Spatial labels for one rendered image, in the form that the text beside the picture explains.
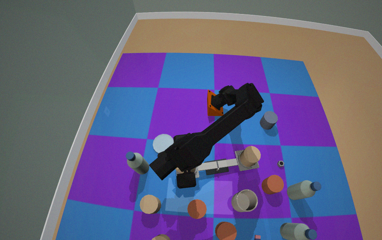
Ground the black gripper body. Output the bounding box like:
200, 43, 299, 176
173, 134, 196, 189

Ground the grey round disc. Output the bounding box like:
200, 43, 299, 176
153, 134, 174, 153

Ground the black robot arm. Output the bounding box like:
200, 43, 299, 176
149, 83, 264, 180

